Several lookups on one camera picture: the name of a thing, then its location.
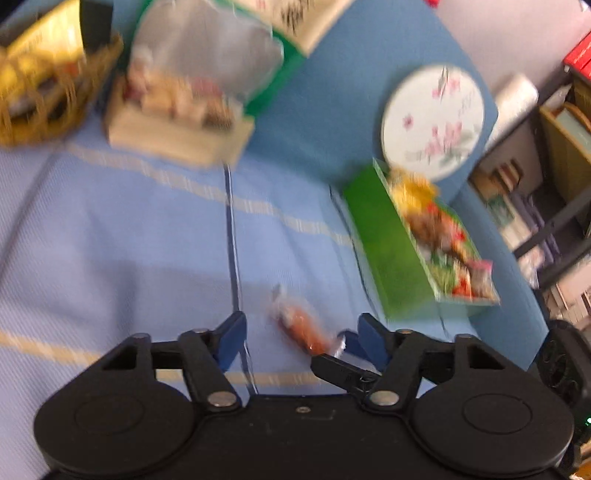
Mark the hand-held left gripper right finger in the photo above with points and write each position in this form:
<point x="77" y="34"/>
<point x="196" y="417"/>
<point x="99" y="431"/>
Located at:
<point x="371" y="341"/>

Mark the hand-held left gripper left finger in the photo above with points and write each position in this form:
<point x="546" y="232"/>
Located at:
<point x="231" y="339"/>

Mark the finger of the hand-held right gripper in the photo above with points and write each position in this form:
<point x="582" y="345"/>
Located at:
<point x="341" y="371"/>

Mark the small clear snack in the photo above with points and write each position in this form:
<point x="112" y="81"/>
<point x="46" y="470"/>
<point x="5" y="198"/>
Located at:
<point x="302" y="327"/>

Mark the green cardboard box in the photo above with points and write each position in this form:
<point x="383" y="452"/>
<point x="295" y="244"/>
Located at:
<point x="392" y="249"/>

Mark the green snack packet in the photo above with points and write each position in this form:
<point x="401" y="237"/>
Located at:
<point x="443" y="272"/>

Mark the pink brown snack packet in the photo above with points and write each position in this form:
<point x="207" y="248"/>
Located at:
<point x="482" y="277"/>

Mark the yellow snack packet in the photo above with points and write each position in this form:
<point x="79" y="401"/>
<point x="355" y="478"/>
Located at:
<point x="413" y="191"/>

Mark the black shelf rack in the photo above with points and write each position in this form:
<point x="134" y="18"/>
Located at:
<point x="554" y="220"/>

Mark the green books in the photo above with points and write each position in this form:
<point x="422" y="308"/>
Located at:
<point x="498" y="207"/>

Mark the blue sofa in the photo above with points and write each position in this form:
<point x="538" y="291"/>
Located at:
<point x="332" y="115"/>

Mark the round floral fan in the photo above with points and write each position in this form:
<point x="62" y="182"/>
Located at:
<point x="429" y="115"/>

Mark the large beige grain pouch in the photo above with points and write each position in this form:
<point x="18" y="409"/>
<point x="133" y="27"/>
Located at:
<point x="207" y="50"/>

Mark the woven basket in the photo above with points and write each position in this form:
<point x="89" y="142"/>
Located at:
<point x="55" y="106"/>

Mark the red box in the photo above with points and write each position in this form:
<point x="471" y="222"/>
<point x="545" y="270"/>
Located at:
<point x="581" y="53"/>

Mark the black sachet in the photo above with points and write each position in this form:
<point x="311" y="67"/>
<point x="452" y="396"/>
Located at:
<point x="97" y="23"/>

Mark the yellow sachet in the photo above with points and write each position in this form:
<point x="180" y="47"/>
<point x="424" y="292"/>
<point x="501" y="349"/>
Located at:
<point x="41" y="46"/>

